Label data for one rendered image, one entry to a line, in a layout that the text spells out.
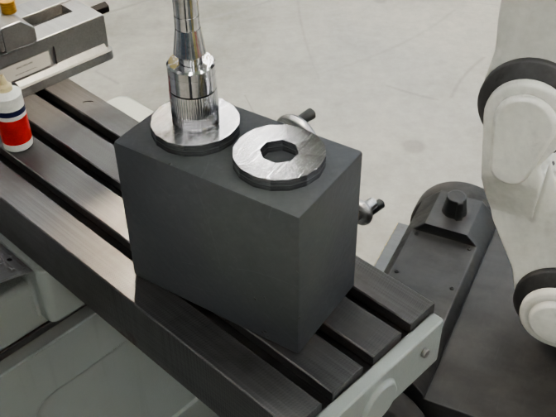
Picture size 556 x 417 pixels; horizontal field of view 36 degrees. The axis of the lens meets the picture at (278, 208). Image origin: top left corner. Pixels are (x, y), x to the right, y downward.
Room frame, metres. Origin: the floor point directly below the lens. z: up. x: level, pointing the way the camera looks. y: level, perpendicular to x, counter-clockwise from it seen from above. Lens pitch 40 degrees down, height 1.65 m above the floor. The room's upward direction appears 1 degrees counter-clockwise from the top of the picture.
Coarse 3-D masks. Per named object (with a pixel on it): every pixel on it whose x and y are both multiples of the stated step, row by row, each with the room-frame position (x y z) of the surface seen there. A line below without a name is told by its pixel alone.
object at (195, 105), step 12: (168, 84) 0.71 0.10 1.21; (180, 84) 0.70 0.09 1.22; (192, 84) 0.70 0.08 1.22; (204, 84) 0.70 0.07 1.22; (216, 84) 0.71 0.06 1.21; (180, 96) 0.70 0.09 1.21; (192, 96) 0.69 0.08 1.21; (204, 96) 0.70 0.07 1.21; (216, 96) 0.71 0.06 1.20; (180, 108) 0.70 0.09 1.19; (192, 108) 0.70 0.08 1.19; (204, 108) 0.70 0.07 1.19; (216, 108) 0.71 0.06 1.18; (180, 120) 0.70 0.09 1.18; (192, 120) 0.69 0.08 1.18; (204, 120) 0.70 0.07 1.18; (216, 120) 0.71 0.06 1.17; (192, 132) 0.70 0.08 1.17
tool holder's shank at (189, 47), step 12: (180, 0) 0.71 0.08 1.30; (192, 0) 0.71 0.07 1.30; (180, 12) 0.71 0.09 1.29; (192, 12) 0.71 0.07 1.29; (180, 24) 0.71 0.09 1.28; (192, 24) 0.71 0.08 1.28; (180, 36) 0.71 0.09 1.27; (192, 36) 0.71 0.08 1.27; (180, 48) 0.71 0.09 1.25; (192, 48) 0.70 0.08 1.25; (204, 48) 0.71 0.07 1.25; (180, 60) 0.71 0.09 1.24; (192, 60) 0.71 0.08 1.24
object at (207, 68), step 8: (208, 56) 0.73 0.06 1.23; (168, 64) 0.71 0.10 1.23; (176, 64) 0.71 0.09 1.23; (200, 64) 0.71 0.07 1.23; (208, 64) 0.71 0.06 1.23; (168, 72) 0.71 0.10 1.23; (176, 72) 0.70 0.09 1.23; (184, 72) 0.70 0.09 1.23; (192, 72) 0.70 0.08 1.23; (200, 72) 0.70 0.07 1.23; (208, 72) 0.70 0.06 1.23; (176, 80) 0.70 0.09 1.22; (184, 80) 0.70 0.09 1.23; (192, 80) 0.70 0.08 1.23; (200, 80) 0.70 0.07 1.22
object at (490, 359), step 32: (448, 192) 1.23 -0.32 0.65; (416, 224) 1.21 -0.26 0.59; (448, 224) 1.19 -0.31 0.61; (480, 224) 1.20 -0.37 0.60; (416, 256) 1.12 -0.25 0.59; (448, 256) 1.12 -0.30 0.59; (480, 256) 1.13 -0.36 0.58; (416, 288) 1.04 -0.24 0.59; (448, 288) 1.04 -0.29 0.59; (480, 288) 1.06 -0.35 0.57; (512, 288) 1.06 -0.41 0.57; (448, 320) 0.97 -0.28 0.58; (480, 320) 0.99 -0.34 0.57; (512, 320) 0.99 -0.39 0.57; (448, 352) 0.92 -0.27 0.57; (480, 352) 0.92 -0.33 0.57; (512, 352) 0.92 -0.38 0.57; (544, 352) 0.92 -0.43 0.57; (416, 384) 0.84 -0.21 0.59; (448, 384) 0.85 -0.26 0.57; (480, 384) 0.85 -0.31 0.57; (512, 384) 0.85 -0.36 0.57; (544, 384) 0.85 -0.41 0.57; (448, 416) 0.81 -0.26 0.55; (480, 416) 0.79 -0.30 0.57; (512, 416) 0.79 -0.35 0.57; (544, 416) 0.79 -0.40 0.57
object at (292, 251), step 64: (256, 128) 0.70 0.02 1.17; (128, 192) 0.69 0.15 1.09; (192, 192) 0.65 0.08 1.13; (256, 192) 0.62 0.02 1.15; (320, 192) 0.62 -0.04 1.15; (192, 256) 0.65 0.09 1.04; (256, 256) 0.61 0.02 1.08; (320, 256) 0.61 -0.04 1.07; (256, 320) 0.61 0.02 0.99; (320, 320) 0.62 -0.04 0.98
